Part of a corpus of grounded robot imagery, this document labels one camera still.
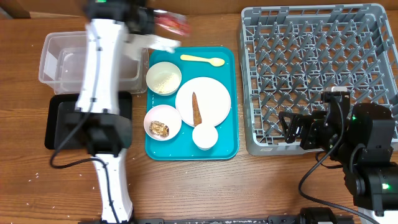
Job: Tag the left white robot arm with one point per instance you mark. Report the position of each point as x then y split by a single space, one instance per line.
110 24

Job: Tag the large white plate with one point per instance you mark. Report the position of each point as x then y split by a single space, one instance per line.
213 98

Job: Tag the black waste tray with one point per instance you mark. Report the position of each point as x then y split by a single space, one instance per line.
59 121

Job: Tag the clear plastic bin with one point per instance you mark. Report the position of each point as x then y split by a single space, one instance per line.
62 64

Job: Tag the teal plastic tray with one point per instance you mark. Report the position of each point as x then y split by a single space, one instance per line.
182 147

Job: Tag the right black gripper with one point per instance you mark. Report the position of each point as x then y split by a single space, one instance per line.
310 122

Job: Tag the cream green bowl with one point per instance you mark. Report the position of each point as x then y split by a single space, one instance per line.
164 78

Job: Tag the brown food scrap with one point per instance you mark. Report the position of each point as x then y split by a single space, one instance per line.
159 129

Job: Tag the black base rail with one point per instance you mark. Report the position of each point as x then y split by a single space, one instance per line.
309 215

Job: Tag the yellow plastic spoon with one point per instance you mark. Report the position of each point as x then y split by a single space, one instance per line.
216 62

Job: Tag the grey dishwasher rack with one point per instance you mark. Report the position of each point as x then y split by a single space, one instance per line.
288 55

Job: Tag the white napkin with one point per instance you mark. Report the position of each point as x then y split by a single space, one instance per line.
136 43

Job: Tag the red snack wrapper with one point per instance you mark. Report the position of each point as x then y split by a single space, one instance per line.
173 22

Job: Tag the brown carrot stick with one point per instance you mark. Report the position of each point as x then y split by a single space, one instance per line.
196 112

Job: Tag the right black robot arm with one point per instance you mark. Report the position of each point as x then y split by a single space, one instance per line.
361 143

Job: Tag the small white cup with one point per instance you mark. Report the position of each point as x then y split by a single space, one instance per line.
205 136

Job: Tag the pink bowl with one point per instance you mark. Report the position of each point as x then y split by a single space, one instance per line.
165 114

